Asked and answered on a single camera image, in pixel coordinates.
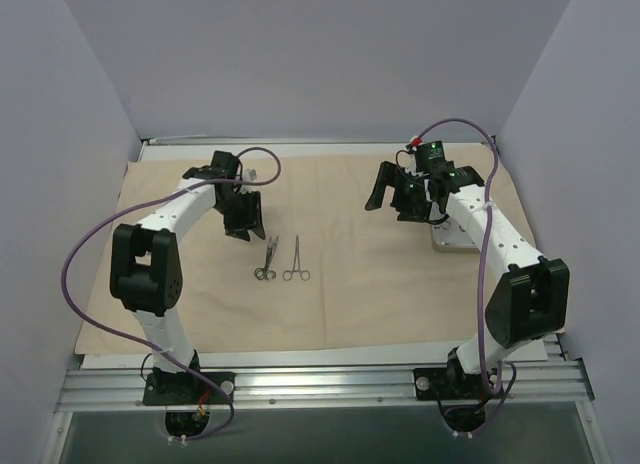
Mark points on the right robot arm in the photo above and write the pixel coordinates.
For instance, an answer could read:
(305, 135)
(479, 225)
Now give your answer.
(530, 298)

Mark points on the steel surgical forceps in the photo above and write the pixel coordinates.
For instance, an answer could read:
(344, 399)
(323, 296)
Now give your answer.
(296, 267)

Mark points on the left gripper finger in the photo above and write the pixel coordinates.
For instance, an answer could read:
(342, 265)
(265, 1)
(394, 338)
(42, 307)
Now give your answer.
(240, 234)
(256, 225)

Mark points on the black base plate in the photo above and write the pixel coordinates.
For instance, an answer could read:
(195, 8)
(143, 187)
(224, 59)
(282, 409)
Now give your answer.
(168, 389)
(437, 383)

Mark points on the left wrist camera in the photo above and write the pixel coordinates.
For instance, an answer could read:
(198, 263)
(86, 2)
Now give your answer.
(249, 175)

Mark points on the steel surgical scissors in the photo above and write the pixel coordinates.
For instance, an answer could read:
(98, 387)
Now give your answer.
(265, 272)

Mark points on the beige cloth wrap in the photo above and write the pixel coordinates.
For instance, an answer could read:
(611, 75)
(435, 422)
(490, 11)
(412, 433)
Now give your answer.
(374, 279)

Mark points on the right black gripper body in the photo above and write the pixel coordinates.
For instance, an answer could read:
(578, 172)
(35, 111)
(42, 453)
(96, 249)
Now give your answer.
(400, 194)

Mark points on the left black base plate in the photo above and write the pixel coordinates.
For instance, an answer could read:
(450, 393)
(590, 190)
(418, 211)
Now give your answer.
(168, 389)

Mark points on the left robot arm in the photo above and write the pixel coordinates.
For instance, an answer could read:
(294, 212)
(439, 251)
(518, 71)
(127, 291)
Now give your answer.
(145, 270)

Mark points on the aluminium front rail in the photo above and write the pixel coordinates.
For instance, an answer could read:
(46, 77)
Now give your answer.
(120, 390)

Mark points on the steel instrument tray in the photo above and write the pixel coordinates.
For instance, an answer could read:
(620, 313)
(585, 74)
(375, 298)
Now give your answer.
(450, 237)

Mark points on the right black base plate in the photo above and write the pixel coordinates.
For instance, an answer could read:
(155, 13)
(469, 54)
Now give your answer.
(437, 383)

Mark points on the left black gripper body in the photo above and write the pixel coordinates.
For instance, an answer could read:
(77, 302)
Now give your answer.
(242, 220)

